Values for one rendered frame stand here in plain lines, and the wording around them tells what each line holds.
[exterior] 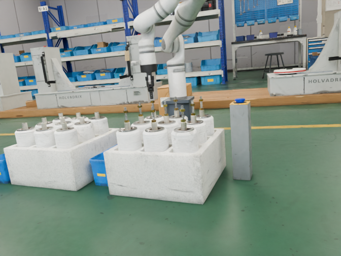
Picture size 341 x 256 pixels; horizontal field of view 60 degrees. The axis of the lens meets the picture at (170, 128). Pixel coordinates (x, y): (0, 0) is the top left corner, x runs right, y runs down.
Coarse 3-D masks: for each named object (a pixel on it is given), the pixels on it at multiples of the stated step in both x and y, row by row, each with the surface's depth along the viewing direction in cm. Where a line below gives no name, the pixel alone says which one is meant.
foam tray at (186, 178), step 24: (216, 144) 120; (120, 168) 112; (144, 168) 108; (168, 168) 104; (192, 168) 101; (216, 168) 120; (120, 192) 115; (144, 192) 111; (168, 192) 107; (192, 192) 103
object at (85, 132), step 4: (84, 124) 135; (88, 124) 136; (92, 124) 138; (76, 128) 135; (80, 128) 135; (84, 128) 135; (88, 128) 136; (92, 128) 138; (80, 132) 135; (84, 132) 135; (88, 132) 136; (92, 132) 138; (80, 136) 135; (84, 136) 136; (88, 136) 136; (92, 136) 138; (80, 140) 136; (84, 140) 136
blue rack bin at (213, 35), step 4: (200, 32) 577; (204, 32) 584; (208, 32) 582; (212, 32) 580; (216, 32) 578; (200, 36) 541; (204, 36) 539; (208, 36) 538; (212, 36) 537; (216, 36) 535; (200, 40) 544; (204, 40) 542; (208, 40) 541; (212, 40) 539; (216, 40) 538
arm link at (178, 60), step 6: (180, 36) 148; (174, 42) 146; (180, 42) 148; (174, 48) 148; (180, 48) 149; (180, 54) 150; (168, 60) 152; (174, 60) 149; (180, 60) 149; (168, 66) 151; (174, 66) 150
